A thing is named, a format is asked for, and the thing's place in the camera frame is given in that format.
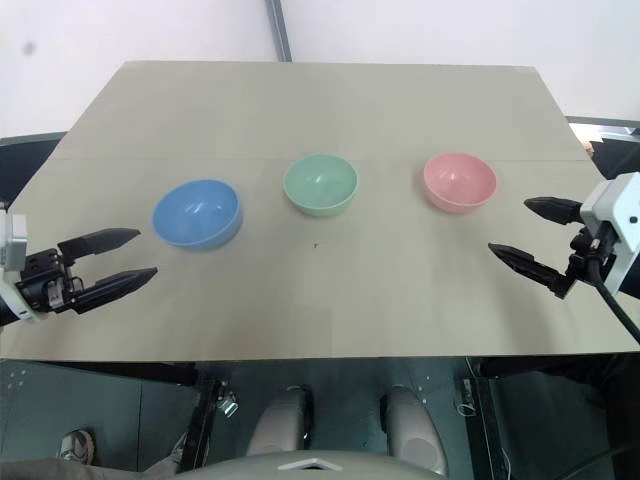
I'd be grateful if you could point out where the blue plastic bowl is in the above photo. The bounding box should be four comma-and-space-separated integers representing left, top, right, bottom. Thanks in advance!
151, 178, 245, 253

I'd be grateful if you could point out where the grey sneaker with orange trim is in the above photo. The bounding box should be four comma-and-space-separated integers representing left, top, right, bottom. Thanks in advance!
58, 427, 97, 464

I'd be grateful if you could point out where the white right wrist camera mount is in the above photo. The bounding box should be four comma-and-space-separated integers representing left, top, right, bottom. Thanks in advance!
578, 171, 640, 294

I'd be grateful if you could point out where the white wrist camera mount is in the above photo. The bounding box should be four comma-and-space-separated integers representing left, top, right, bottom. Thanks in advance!
578, 171, 640, 294
0, 209, 41, 322

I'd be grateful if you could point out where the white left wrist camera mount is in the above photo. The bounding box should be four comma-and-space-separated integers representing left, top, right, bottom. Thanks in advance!
0, 209, 41, 322

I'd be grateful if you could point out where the black table leg frame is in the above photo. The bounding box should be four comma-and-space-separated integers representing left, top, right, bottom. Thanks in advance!
452, 355, 501, 480
124, 360, 239, 474

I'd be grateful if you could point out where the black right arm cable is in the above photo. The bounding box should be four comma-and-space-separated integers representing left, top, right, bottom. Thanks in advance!
588, 247, 640, 347

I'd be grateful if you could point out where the silver robot left leg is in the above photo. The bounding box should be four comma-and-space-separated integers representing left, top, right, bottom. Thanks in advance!
246, 383, 315, 457

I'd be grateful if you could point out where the silver robot leg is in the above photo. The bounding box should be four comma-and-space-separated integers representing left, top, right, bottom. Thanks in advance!
246, 383, 315, 457
380, 383, 448, 464

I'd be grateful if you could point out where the silver robot right leg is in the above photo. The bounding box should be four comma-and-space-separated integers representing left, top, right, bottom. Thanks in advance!
380, 383, 448, 464

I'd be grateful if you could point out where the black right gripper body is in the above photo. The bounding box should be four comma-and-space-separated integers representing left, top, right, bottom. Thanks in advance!
563, 222, 621, 292

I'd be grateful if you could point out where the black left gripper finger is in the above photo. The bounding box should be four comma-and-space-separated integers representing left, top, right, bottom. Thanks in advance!
57, 228, 142, 263
73, 267, 159, 316

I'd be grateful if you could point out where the green plastic bowl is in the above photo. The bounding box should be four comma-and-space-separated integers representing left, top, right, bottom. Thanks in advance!
282, 153, 360, 219

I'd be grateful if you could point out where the grey trouser leg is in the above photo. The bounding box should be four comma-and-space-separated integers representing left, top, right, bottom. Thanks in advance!
0, 455, 177, 480

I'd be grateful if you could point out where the grey robot torso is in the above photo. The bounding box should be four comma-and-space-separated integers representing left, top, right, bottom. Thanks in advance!
172, 449, 451, 480

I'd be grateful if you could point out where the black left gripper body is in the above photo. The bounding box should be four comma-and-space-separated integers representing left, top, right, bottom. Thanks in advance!
14, 246, 85, 314

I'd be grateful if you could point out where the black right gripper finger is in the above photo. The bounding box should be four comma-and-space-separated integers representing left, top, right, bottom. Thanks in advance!
487, 242, 576, 300
523, 196, 586, 227

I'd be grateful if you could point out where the grey vertical post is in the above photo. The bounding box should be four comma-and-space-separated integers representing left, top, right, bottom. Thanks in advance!
263, 0, 295, 63

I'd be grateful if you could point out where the dark green floor mat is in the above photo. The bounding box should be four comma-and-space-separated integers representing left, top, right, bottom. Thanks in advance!
0, 130, 70, 202

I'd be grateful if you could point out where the pink red plastic bowl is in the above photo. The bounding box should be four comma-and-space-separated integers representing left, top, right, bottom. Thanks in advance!
422, 152, 498, 215

